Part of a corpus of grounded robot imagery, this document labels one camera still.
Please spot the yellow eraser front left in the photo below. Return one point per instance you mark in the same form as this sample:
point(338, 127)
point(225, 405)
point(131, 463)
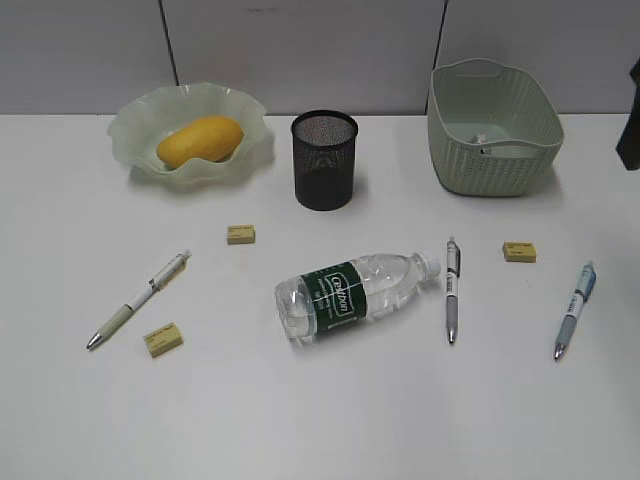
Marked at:
point(163, 340)

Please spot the pale green woven basket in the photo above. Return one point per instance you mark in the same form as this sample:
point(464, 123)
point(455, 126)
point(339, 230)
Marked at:
point(506, 103)

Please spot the beige grip white pen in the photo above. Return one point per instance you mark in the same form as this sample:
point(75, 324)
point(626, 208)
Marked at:
point(128, 309)

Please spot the grey grip white pen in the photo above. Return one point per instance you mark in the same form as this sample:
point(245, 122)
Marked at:
point(453, 257)

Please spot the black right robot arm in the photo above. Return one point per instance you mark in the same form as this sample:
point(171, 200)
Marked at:
point(628, 146)

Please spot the yellow eraser near basket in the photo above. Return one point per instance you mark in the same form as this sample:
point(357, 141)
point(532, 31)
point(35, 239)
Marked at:
point(519, 252)

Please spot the pale green wavy glass plate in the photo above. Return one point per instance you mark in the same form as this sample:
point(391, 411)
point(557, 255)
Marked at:
point(140, 126)

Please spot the black mesh pen holder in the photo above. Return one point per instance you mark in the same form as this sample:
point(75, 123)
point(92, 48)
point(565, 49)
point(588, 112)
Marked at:
point(324, 156)

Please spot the yellow mango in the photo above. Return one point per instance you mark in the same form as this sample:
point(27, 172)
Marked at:
point(211, 138)

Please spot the blue grip white pen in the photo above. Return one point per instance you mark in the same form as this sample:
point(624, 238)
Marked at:
point(579, 298)

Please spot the clear water bottle green label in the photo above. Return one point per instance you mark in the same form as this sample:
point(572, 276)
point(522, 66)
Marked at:
point(367, 287)

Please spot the yellow eraser centre left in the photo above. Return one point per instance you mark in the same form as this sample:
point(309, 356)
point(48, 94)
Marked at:
point(241, 234)

